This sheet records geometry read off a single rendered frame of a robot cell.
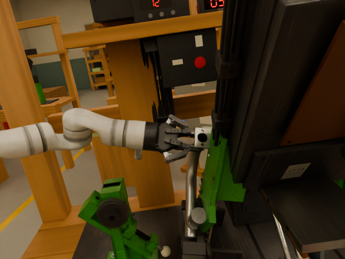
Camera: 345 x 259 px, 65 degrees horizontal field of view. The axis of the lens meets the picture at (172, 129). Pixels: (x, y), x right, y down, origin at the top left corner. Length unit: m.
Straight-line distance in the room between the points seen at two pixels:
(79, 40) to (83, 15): 10.73
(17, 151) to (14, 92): 0.40
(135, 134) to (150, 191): 0.43
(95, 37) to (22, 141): 0.34
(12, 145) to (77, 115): 0.15
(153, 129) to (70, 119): 0.20
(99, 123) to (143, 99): 0.28
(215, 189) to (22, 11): 12.33
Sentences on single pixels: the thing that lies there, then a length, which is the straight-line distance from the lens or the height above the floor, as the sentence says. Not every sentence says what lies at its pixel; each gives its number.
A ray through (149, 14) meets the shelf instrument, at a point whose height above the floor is 1.56.
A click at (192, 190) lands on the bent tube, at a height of 1.08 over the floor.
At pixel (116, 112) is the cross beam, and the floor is 1.25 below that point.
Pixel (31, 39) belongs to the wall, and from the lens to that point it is 12.62.
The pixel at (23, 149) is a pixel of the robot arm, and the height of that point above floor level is 1.31.
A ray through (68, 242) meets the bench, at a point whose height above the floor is 0.88.
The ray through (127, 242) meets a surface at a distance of 0.75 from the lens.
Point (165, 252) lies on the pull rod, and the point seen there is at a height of 0.95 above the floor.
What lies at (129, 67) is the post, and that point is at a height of 1.42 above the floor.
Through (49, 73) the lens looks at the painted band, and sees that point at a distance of 12.43.
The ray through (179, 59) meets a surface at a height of 1.43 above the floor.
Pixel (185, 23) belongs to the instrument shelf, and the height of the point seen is 1.52.
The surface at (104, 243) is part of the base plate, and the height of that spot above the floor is 0.90.
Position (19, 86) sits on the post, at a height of 1.41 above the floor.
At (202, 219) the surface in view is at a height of 1.08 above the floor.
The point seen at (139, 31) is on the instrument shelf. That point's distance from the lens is 0.79.
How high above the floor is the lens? 1.49
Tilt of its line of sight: 19 degrees down
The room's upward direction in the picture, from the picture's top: 8 degrees counter-clockwise
